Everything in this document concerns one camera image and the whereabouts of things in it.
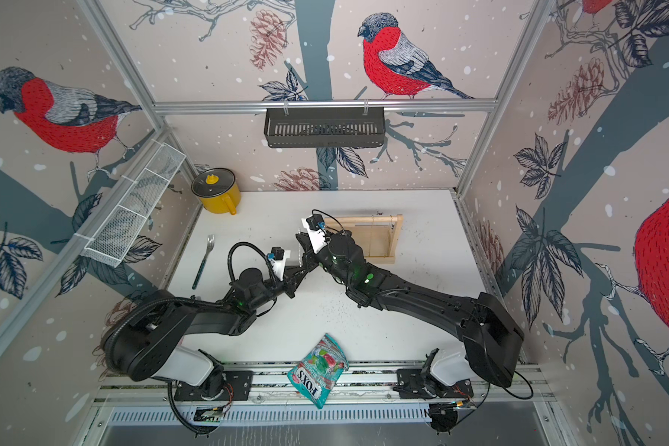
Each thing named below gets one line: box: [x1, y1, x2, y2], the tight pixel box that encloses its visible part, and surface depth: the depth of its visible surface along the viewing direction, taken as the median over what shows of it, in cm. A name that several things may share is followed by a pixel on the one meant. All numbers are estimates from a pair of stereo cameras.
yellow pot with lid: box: [191, 167, 242, 216], surface depth 110 cm
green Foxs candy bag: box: [287, 332, 350, 409], surface depth 75 cm
